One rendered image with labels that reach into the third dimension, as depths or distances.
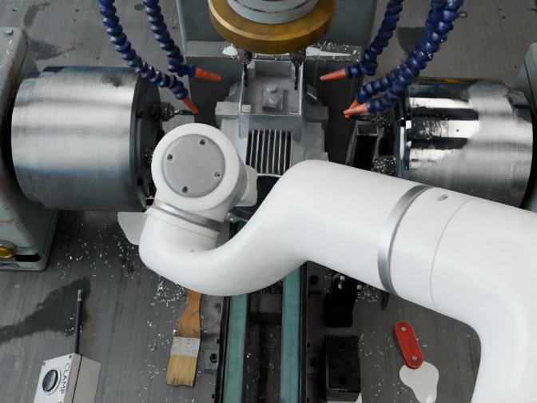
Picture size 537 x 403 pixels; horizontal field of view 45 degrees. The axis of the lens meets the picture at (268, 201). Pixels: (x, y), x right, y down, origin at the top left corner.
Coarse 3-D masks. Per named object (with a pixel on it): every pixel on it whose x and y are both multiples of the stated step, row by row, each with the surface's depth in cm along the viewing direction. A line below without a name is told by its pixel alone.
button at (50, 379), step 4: (48, 372) 88; (52, 372) 88; (56, 372) 87; (48, 376) 88; (52, 376) 87; (56, 376) 87; (44, 380) 88; (48, 380) 87; (52, 380) 87; (56, 380) 87; (44, 384) 87; (48, 384) 87; (52, 384) 86; (44, 388) 87; (48, 388) 86; (52, 388) 86; (48, 392) 87
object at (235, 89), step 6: (234, 84) 114; (240, 84) 113; (234, 90) 113; (240, 90) 113; (306, 90) 112; (312, 90) 113; (234, 96) 114; (240, 96) 114; (306, 96) 113; (312, 96) 113; (228, 216) 114; (234, 222) 116
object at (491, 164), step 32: (416, 96) 102; (448, 96) 102; (480, 96) 102; (512, 96) 104; (384, 128) 113; (416, 128) 100; (448, 128) 100; (480, 128) 100; (512, 128) 99; (384, 160) 106; (416, 160) 100; (448, 160) 100; (480, 160) 99; (512, 160) 99; (480, 192) 101; (512, 192) 103
